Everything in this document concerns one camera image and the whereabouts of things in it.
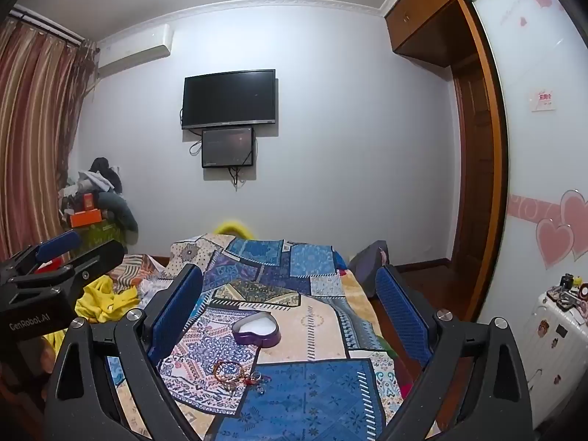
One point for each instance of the dark grey cushion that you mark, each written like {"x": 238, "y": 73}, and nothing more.
{"x": 367, "y": 264}

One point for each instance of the green patterned cloth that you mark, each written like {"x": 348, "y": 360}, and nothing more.
{"x": 103, "y": 236}

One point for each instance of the white paper sign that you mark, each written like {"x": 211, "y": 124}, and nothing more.
{"x": 544, "y": 100}

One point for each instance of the yellow plastic object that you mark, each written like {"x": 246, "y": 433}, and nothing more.
{"x": 234, "y": 228}

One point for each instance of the purple heart-shaped jewelry box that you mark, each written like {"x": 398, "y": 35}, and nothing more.
{"x": 257, "y": 335}

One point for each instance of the striped red curtain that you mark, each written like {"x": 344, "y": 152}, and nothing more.
{"x": 32, "y": 138}

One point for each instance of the small black wall monitor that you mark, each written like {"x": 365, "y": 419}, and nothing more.
{"x": 227, "y": 147}

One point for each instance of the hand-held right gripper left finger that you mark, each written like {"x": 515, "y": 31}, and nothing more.
{"x": 179, "y": 308}

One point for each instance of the curtain rod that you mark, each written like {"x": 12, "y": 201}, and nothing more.
{"x": 46, "y": 23}

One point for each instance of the orange box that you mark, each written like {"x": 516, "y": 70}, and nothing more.
{"x": 86, "y": 218}

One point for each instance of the striped brown bedsheet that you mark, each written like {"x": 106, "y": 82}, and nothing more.
{"x": 133, "y": 271}

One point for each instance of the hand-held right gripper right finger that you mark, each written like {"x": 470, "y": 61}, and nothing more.
{"x": 399, "y": 312}

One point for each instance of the yellow garment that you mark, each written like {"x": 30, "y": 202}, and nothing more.
{"x": 105, "y": 301}

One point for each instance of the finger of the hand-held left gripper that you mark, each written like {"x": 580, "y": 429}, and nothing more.
{"x": 94, "y": 259}
{"x": 57, "y": 243}

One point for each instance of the white suitcase with stickers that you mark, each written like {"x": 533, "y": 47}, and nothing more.
{"x": 551, "y": 353}

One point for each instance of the patchwork printed blanket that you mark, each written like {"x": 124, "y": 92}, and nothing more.
{"x": 294, "y": 294}

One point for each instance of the pile of clothes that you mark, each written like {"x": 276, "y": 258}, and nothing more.
{"x": 103, "y": 183}

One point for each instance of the wooden overhead cabinet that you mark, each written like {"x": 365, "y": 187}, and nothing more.
{"x": 422, "y": 14}

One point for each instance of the cosmetics clutter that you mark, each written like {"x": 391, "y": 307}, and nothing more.
{"x": 567, "y": 294}

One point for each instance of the pink heart wall stickers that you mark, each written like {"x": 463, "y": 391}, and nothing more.
{"x": 558, "y": 234}

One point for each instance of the white air conditioner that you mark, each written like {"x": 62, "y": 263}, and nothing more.
{"x": 138, "y": 48}

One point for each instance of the black wall television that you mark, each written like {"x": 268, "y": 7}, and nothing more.
{"x": 228, "y": 99}

